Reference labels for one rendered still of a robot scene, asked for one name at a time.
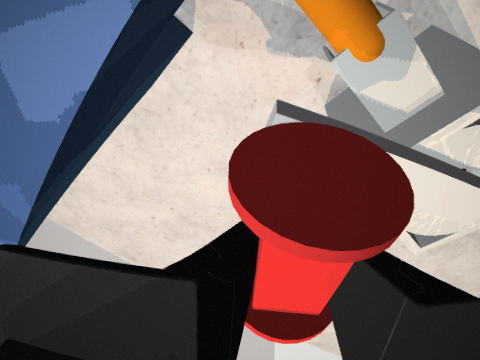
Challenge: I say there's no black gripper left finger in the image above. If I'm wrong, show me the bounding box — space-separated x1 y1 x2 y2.
0 220 259 360

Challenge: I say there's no blue u-shaped frame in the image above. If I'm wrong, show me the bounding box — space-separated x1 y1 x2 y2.
0 0 193 247

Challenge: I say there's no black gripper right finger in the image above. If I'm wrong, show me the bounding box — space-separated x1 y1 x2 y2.
327 251 480 360

